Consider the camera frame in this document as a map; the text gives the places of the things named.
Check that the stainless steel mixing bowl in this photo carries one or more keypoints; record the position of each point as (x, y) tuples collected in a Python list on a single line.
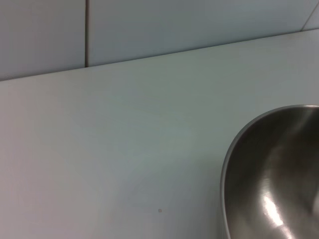
[(274, 179)]

